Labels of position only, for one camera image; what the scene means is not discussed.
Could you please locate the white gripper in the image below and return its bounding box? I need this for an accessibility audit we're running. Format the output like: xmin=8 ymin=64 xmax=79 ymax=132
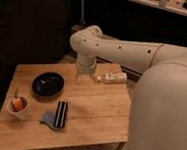
xmin=74 ymin=53 xmax=97 ymax=84

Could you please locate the white plastic bottle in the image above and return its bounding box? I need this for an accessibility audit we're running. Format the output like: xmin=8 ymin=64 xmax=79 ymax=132
xmin=97 ymin=72 xmax=127 ymax=84

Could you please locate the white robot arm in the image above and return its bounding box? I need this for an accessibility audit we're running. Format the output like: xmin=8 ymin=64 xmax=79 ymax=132
xmin=69 ymin=25 xmax=187 ymax=150

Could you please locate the black ceramic bowl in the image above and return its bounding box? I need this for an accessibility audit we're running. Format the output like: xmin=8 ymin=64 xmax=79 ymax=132
xmin=31 ymin=72 xmax=64 ymax=98

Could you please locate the wooden table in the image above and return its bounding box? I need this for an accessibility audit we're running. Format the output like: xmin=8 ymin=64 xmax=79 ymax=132
xmin=0 ymin=63 xmax=131 ymax=150

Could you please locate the metal pole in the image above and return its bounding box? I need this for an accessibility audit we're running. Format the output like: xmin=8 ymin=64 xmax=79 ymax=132
xmin=80 ymin=0 xmax=85 ymax=26

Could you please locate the blue and black striped cloth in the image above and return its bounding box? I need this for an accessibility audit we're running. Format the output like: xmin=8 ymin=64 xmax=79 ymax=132
xmin=40 ymin=101 xmax=69 ymax=131

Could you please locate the orange carrot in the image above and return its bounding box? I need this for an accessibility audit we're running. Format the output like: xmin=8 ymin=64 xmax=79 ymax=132
xmin=11 ymin=91 xmax=26 ymax=112

